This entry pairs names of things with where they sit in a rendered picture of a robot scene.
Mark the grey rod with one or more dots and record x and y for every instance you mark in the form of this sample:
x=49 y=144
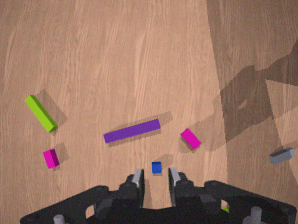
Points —
x=281 y=155

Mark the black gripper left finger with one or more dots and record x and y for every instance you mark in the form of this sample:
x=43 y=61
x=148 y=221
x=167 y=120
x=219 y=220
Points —
x=73 y=209

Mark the purple rod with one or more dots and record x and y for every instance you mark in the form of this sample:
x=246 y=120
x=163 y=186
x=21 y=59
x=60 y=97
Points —
x=132 y=131

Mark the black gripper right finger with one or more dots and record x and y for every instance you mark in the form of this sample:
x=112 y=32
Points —
x=244 y=207

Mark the small blue cube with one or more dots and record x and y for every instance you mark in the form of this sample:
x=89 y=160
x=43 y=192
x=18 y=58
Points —
x=156 y=167

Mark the magenta block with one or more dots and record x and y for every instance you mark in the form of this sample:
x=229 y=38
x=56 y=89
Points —
x=51 y=158
x=190 y=138

